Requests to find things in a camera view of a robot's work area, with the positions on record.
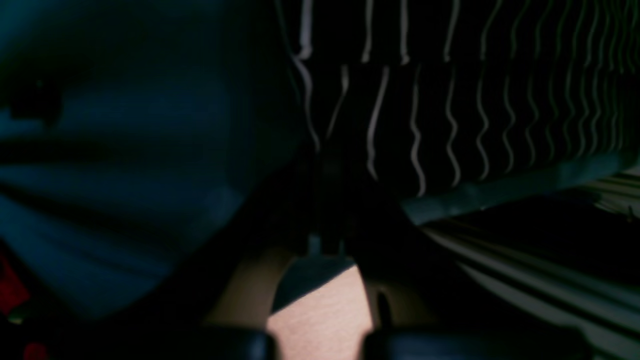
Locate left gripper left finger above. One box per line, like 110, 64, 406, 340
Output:
52, 152, 324, 360

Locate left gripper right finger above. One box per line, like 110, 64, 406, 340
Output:
325, 150, 591, 360

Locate navy white striped t-shirt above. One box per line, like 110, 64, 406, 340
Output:
274, 0, 639, 199

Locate black red clamp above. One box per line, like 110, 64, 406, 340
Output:
0, 251, 51, 360

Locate blue table cloth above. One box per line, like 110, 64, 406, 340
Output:
0, 0, 640, 321

